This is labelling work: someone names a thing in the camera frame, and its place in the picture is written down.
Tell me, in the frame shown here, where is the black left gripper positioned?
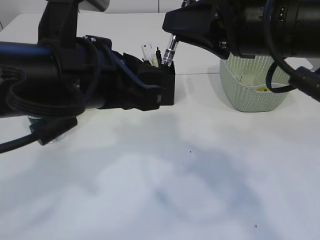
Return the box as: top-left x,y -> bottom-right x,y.
84,36 -> 165,111

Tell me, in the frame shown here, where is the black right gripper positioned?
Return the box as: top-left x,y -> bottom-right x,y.
162,0 -> 270,60

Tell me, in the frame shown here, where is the black gel pen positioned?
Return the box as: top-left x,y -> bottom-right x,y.
155,47 -> 162,68
161,34 -> 179,67

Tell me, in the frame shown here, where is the clear plastic ruler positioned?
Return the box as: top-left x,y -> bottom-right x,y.
141,42 -> 154,63

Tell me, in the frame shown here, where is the black gel pen bottom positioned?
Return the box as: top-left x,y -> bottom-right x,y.
161,34 -> 179,67

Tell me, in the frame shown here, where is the clear plastic water bottle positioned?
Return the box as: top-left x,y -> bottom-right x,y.
27,116 -> 67,146

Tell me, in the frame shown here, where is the yellow utility knife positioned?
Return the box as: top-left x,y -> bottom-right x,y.
151,54 -> 159,68

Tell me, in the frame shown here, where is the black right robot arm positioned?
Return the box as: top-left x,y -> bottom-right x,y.
162,0 -> 320,60

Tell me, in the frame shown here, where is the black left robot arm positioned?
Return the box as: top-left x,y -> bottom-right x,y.
0,35 -> 172,119

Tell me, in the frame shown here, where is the black square pen holder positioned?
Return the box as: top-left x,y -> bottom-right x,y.
160,62 -> 176,106

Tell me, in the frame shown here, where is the green woven plastic basket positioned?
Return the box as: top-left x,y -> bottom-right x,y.
219,54 -> 288,113

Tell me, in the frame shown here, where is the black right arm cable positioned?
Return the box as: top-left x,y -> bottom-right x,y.
263,0 -> 320,103

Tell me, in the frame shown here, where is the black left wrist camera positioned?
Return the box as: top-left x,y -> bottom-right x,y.
37,0 -> 112,48

